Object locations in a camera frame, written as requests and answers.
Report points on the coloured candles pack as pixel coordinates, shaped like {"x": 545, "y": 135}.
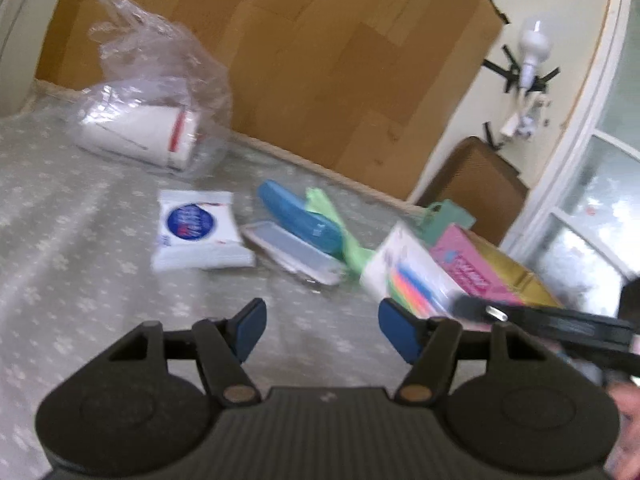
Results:
{"x": 403, "y": 270}

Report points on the green cloth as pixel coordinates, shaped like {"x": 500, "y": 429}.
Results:
{"x": 353, "y": 254}

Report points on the person's right hand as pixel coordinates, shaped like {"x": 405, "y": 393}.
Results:
{"x": 627, "y": 459}

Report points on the grey floral tablecloth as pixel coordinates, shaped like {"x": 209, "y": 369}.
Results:
{"x": 77, "y": 237}

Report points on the white light bulb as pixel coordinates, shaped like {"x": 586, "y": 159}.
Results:
{"x": 535, "y": 47}

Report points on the clear plastic box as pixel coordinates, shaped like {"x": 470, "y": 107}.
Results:
{"x": 294, "y": 254}

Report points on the pink macaron tin box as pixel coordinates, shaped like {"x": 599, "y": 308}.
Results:
{"x": 481, "y": 270}

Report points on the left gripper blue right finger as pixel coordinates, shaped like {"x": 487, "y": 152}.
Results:
{"x": 405, "y": 332}

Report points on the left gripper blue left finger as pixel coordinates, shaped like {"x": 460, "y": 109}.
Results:
{"x": 243, "y": 331}

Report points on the white wall plug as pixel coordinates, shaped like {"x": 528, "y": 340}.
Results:
{"x": 530, "y": 116}

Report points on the clear plastic bag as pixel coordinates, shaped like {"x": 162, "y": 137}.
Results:
{"x": 147, "y": 60}

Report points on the blue plastic case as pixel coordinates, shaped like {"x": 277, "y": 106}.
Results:
{"x": 288, "y": 209}

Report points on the white cup with red band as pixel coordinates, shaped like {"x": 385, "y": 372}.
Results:
{"x": 162, "y": 136}

